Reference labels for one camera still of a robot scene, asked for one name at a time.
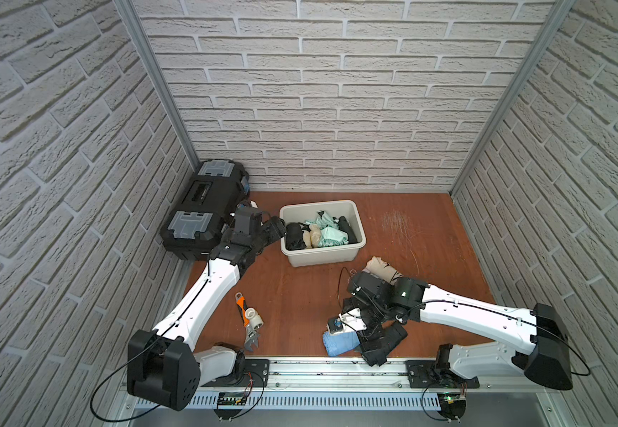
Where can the right controller board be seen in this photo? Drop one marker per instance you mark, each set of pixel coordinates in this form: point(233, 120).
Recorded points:
point(452, 406)

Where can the black plastic toolbox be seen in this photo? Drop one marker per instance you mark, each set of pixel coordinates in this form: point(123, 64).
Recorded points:
point(205, 209)

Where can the left controller board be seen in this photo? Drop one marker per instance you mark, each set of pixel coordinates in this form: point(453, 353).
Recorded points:
point(230, 404)

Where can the beige umbrella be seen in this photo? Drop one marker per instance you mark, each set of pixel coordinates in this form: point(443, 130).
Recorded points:
point(311, 235)
point(376, 266)

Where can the orange handled adjustable wrench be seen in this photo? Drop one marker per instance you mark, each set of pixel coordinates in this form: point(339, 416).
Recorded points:
point(251, 340)

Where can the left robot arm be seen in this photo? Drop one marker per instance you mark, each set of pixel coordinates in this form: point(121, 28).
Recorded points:
point(162, 365)

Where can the black umbrella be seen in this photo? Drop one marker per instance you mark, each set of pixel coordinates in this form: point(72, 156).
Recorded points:
point(295, 239)
point(345, 227)
point(377, 343)

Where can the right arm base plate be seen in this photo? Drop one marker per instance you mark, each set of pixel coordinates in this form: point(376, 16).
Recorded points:
point(424, 373)

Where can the white plastic storage box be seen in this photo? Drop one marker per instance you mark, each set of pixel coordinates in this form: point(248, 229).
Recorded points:
point(316, 256)

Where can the light blue umbrella front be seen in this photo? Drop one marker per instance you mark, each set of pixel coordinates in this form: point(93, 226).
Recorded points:
point(338, 344)

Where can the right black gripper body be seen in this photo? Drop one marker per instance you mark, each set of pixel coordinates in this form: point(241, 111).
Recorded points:
point(371, 315)

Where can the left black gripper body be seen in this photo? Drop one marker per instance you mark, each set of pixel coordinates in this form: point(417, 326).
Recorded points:
point(265, 231)

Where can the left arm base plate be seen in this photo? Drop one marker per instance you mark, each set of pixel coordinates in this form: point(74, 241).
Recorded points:
point(253, 371)

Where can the aluminium front rail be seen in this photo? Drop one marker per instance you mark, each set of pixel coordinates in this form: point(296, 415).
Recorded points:
point(336, 375)

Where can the black umbrella front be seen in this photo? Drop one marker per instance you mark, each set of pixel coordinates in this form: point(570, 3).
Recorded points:
point(377, 343)

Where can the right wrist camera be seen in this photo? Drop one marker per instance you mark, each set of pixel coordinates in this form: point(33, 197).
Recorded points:
point(345, 323)

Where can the controller board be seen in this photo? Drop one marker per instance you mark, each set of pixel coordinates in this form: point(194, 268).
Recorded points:
point(452, 406)
point(230, 404)

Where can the white pipe fitting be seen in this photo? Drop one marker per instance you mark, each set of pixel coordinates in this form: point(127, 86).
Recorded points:
point(253, 320)

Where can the mint green umbrella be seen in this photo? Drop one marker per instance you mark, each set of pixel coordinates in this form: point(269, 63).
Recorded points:
point(331, 236)

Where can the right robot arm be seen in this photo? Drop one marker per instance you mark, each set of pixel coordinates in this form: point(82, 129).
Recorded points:
point(529, 342)

